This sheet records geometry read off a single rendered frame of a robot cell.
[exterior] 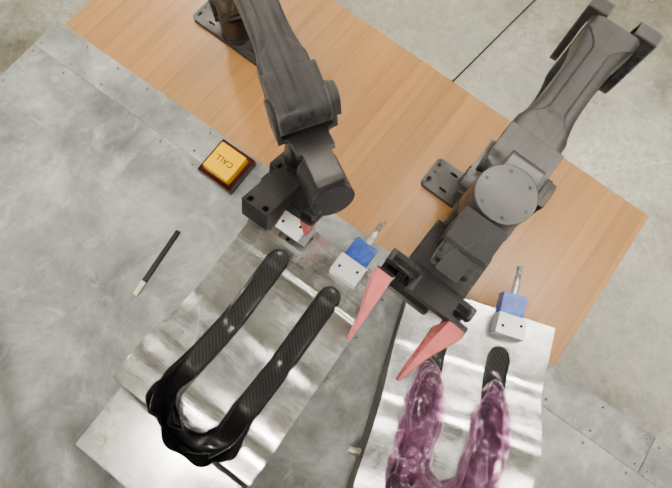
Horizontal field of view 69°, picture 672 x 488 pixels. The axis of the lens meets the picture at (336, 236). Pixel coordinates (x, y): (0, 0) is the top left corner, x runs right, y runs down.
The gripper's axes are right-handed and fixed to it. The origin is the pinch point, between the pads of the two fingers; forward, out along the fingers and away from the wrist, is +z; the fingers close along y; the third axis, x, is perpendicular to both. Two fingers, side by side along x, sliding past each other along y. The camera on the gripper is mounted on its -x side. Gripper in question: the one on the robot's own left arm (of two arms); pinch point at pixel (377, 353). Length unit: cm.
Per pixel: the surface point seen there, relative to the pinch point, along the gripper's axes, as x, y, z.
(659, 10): 125, 19, -195
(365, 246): 29.6, -9.8, -14.7
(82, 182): 39, -61, 7
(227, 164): 36, -40, -13
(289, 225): 25.2, -21.2, -8.9
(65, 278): 39, -50, 22
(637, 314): 122, 74, -76
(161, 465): 32.8, -13.8, 32.5
